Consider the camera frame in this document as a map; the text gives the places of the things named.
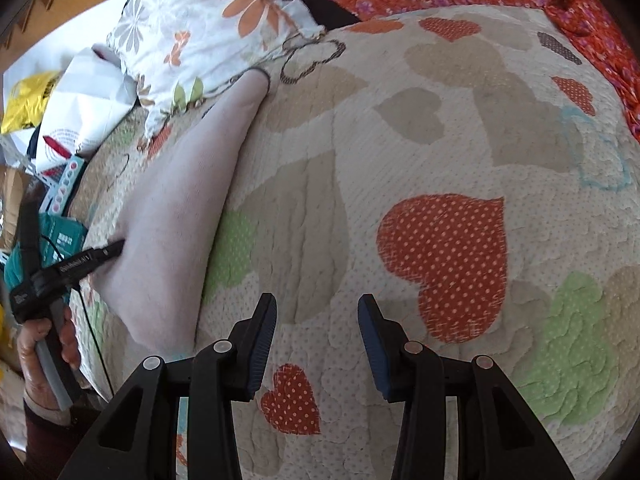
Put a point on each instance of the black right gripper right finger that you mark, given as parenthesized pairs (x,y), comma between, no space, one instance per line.
(498,434)

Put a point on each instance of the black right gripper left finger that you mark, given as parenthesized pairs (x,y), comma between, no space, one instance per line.
(135,436)

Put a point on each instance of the pale pink sweater grey trim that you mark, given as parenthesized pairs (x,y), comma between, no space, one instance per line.
(169,221)

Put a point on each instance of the person's left hand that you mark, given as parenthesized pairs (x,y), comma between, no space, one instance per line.
(36,384)

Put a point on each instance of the green cardboard box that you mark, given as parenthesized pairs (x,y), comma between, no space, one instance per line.
(60,238)

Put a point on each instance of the light blue paint box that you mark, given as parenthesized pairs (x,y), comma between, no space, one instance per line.
(60,193)

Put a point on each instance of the yellow plastic bag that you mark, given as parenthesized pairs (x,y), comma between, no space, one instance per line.
(28,100)

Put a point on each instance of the white paper shopping bag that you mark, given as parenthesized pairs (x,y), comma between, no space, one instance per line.
(87,103)

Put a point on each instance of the heart patchwork quilt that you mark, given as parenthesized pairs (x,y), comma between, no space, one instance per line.
(470,169)

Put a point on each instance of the white floral pillow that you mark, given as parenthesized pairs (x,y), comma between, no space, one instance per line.
(180,52)

